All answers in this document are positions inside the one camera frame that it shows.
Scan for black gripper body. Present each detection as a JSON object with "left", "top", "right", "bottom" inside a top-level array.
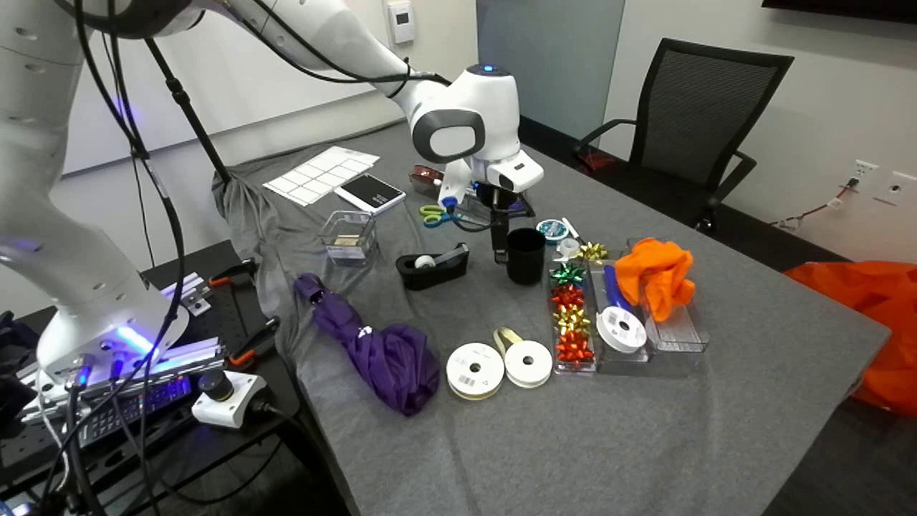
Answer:
[{"left": 468, "top": 177, "right": 537, "bottom": 223}]

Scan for black cup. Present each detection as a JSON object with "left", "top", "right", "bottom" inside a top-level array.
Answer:
[{"left": 505, "top": 227, "right": 550, "bottom": 287}]

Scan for purple folded umbrella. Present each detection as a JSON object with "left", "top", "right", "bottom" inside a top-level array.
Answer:
[{"left": 290, "top": 272, "right": 444, "bottom": 418}]

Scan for blue ribbon roll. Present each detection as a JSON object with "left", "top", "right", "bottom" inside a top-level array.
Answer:
[{"left": 534, "top": 216, "right": 581, "bottom": 246}]

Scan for blue green scissors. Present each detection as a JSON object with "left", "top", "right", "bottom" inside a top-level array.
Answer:
[{"left": 417, "top": 198, "right": 468, "bottom": 231}]

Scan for black tape dispenser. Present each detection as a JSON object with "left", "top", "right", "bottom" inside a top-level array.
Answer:
[{"left": 394, "top": 240, "right": 472, "bottom": 293}]

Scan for green gift bow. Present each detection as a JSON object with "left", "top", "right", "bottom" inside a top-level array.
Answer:
[{"left": 550, "top": 260, "right": 587, "bottom": 290}]

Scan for gold gift bow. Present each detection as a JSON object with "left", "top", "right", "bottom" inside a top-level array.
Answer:
[
  {"left": 577, "top": 237, "right": 613, "bottom": 267},
  {"left": 553, "top": 309, "right": 594, "bottom": 337}
]

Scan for red gift bow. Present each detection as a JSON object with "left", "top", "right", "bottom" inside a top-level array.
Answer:
[
  {"left": 550, "top": 284, "right": 590, "bottom": 315},
  {"left": 553, "top": 333, "right": 596, "bottom": 370}
]

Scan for small white gold ribbon spool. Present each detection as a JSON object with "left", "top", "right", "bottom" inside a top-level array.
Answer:
[{"left": 491, "top": 327, "right": 557, "bottom": 393}]

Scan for large white gold ribbon spool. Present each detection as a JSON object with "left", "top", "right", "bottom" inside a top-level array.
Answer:
[{"left": 444, "top": 342, "right": 511, "bottom": 405}]

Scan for orange cloth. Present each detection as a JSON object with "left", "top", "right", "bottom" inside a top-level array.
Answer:
[{"left": 610, "top": 236, "right": 699, "bottom": 327}]

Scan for clear box with sticky notes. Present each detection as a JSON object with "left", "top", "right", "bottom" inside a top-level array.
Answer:
[{"left": 319, "top": 210, "right": 379, "bottom": 270}]

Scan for white label sheets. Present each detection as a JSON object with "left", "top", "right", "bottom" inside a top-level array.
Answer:
[{"left": 260, "top": 144, "right": 382, "bottom": 210}]

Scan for clear gift supply tray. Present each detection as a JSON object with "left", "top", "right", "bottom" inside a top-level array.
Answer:
[{"left": 548, "top": 256, "right": 712, "bottom": 379}]

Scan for black mesh office chair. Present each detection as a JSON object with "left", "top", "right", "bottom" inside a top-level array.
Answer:
[{"left": 571, "top": 36, "right": 798, "bottom": 237}]

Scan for grey tablecloth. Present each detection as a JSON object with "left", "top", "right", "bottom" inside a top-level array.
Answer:
[{"left": 209, "top": 120, "right": 894, "bottom": 516}]

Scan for orange black clamp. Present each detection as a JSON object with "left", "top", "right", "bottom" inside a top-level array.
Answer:
[
  {"left": 227, "top": 319, "right": 280, "bottom": 373},
  {"left": 205, "top": 260, "right": 260, "bottom": 293}
]

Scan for white power adapter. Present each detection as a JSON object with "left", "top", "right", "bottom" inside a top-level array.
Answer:
[{"left": 190, "top": 370, "right": 270, "bottom": 429}]

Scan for black tripod stand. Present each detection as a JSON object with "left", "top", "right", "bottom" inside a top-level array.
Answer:
[{"left": 140, "top": 36, "right": 239, "bottom": 196}]

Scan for orange bag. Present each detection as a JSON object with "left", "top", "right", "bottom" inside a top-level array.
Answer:
[{"left": 782, "top": 259, "right": 917, "bottom": 418}]

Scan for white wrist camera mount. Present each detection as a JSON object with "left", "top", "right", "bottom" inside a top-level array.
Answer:
[{"left": 491, "top": 153, "right": 548, "bottom": 196}]

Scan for white wall outlet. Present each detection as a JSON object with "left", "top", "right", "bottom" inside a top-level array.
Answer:
[{"left": 848, "top": 158, "right": 917, "bottom": 210}]

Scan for black cable bundle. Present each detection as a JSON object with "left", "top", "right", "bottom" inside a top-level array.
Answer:
[{"left": 54, "top": 0, "right": 194, "bottom": 516}]

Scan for black wall television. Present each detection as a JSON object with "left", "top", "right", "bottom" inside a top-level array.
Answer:
[{"left": 759, "top": 0, "right": 917, "bottom": 25}]

